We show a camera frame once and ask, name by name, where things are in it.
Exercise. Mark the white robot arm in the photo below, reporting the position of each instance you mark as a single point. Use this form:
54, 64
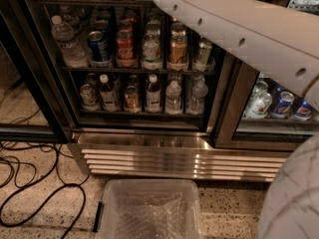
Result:
282, 44

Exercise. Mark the brown tea bottle right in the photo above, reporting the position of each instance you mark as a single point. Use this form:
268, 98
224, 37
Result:
153, 91

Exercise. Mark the clear water bottle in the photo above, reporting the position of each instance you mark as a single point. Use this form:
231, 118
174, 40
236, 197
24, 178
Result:
71, 48

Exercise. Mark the small water bottle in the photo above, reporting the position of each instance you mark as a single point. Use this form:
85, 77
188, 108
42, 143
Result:
173, 99
195, 104

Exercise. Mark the open glass fridge door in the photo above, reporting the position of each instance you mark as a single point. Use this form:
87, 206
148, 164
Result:
31, 110

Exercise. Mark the clear plastic storage bin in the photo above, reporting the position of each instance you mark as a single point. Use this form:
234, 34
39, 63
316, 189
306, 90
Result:
149, 209

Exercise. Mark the blue Pepsi can far right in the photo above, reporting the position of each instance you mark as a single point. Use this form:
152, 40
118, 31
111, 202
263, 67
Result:
301, 110

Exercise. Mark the red Coca-Cola can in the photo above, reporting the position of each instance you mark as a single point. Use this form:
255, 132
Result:
126, 50

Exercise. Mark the small water bottle left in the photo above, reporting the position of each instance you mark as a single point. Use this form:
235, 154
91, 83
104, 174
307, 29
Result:
173, 99

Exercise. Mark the green silver soda can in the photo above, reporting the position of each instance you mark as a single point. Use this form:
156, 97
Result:
203, 58

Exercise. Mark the small water bottle right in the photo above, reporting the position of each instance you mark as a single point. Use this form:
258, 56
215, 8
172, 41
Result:
195, 104

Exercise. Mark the brown tea bottle left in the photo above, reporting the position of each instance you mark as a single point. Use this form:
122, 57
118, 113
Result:
108, 94

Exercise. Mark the green can bottom shelf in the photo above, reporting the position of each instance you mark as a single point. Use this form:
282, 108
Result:
89, 97

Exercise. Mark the white green soda can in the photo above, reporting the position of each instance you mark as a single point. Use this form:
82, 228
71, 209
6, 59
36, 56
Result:
151, 54

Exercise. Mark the brown tea bottle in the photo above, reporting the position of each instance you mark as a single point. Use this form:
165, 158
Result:
108, 94
153, 91

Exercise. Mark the gold can bottom shelf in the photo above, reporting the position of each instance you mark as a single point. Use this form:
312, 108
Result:
132, 103

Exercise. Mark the blue pepsi can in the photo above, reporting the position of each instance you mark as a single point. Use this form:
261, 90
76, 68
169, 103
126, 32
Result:
100, 52
281, 105
301, 110

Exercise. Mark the white green can right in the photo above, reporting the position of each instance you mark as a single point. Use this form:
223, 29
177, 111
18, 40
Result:
259, 102

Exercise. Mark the stainless fridge vent grille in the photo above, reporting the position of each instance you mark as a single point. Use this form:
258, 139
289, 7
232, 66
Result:
186, 163

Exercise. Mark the gold orange soda can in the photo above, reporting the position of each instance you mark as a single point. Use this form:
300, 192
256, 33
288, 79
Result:
177, 55

